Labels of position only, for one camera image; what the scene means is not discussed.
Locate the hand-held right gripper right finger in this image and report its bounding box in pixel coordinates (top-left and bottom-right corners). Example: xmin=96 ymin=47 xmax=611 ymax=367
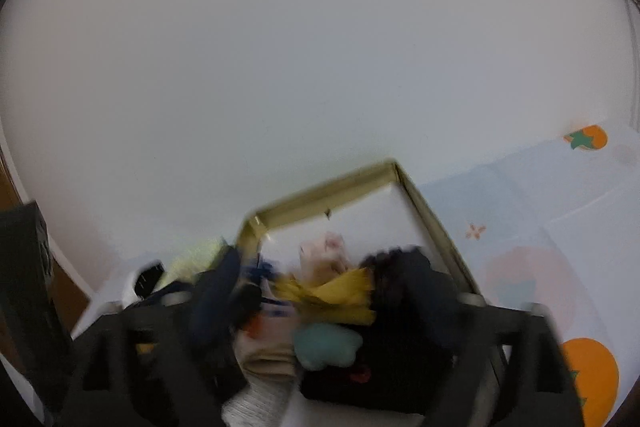
xmin=400 ymin=249 xmax=586 ymax=427

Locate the mint green soft toy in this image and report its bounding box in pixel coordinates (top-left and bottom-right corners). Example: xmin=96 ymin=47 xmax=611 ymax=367
xmin=292 ymin=322 xmax=363 ymax=370

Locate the black cloth with red marks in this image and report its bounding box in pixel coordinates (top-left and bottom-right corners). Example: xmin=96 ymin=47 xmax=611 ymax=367
xmin=299 ymin=322 xmax=456 ymax=414

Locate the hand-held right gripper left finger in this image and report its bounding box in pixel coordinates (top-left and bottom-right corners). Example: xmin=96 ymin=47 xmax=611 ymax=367
xmin=50 ymin=247 xmax=251 ymax=427

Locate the white knitted cloth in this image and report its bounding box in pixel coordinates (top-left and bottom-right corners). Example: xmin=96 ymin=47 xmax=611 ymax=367
xmin=220 ymin=377 xmax=301 ymax=427

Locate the rectangular gold tin box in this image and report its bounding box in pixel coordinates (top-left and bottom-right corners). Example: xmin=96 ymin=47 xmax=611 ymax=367
xmin=235 ymin=161 xmax=516 ymax=427

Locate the yellow cloth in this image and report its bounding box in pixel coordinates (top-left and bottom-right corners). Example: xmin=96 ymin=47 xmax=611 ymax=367
xmin=272 ymin=267 xmax=378 ymax=325

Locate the yellow patterned tissue pack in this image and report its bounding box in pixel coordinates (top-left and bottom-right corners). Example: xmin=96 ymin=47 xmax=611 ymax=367
xmin=167 ymin=237 xmax=228 ymax=280

